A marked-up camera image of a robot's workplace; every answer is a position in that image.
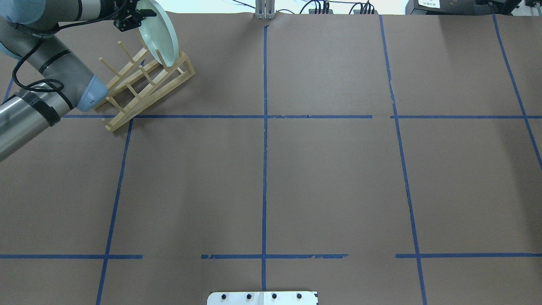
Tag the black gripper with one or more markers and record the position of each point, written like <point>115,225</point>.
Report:
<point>111,6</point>

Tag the light green plate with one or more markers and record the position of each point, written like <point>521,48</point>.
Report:
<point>158,33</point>

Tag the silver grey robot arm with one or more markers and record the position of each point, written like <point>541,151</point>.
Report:
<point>52,80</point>

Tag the wooden plate rack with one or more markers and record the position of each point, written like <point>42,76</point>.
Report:
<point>144,80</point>

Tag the dark equipment box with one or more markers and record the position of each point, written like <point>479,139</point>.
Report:
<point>461,7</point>

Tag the grey metal post bracket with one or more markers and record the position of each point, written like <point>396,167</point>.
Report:
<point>265,9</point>

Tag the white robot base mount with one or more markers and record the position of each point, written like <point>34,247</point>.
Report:
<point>263,298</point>

